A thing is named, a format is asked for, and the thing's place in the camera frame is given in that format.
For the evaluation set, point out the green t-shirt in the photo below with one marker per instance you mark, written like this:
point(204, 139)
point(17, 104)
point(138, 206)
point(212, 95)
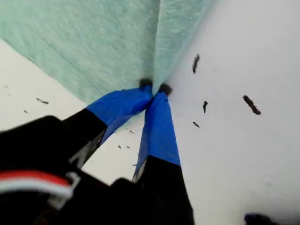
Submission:
point(93, 47)

